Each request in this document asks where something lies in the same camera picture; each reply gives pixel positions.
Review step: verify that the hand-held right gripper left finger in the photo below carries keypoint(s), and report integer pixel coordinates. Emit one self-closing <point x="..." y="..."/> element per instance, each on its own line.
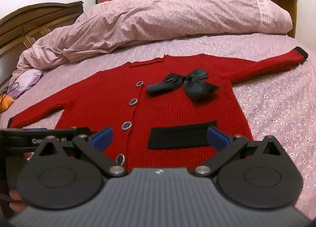
<point x="102" y="136"/>

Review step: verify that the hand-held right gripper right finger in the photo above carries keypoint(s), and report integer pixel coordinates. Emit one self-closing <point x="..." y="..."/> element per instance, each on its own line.
<point x="217" y="138"/>

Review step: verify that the red knitted cardigan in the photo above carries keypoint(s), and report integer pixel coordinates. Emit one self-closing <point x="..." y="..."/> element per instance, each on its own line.
<point x="172" y="104"/>

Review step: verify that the person's left hand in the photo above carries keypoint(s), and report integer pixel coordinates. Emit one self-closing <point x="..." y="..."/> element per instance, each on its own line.
<point x="16" y="199"/>

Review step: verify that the orange plush toy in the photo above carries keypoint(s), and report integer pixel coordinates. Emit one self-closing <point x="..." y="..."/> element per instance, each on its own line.
<point x="6" y="103"/>

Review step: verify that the floral bed sheet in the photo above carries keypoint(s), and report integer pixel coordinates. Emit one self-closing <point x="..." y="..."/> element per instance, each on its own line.
<point x="271" y="108"/>

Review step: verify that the purple pillow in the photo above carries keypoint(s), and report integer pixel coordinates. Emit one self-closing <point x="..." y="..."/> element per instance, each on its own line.
<point x="32" y="78"/>

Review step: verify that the wooden headboard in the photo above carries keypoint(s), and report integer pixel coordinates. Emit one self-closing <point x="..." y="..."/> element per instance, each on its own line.
<point x="29" y="24"/>

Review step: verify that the pink floral duvet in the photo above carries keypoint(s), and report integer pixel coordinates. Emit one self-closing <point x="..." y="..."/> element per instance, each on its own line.
<point x="148" y="19"/>

